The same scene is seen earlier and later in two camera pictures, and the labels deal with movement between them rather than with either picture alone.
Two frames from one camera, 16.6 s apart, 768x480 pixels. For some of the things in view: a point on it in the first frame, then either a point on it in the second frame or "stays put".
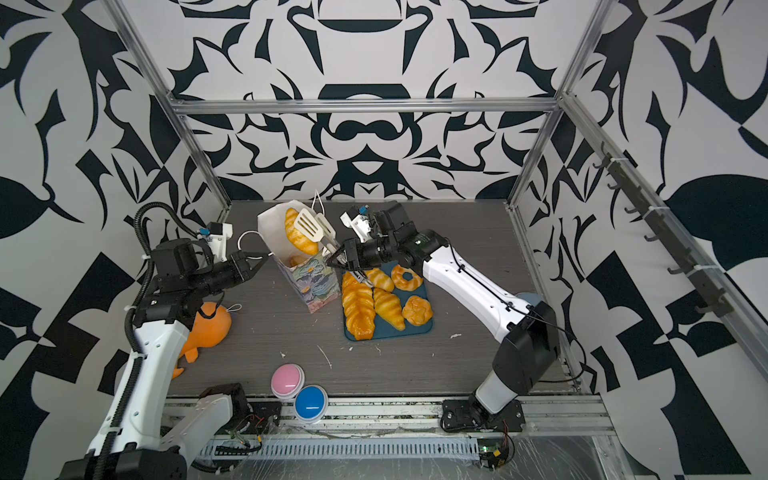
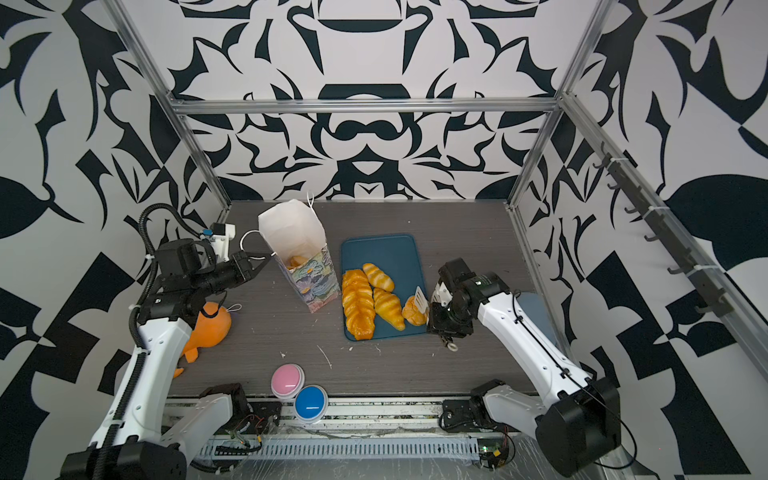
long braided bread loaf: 359,305 stays put
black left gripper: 239,268 stays put
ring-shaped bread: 406,285 -> 296,261
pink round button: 286,380 stays put
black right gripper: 352,253 -> 436,323
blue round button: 310,403 stays put
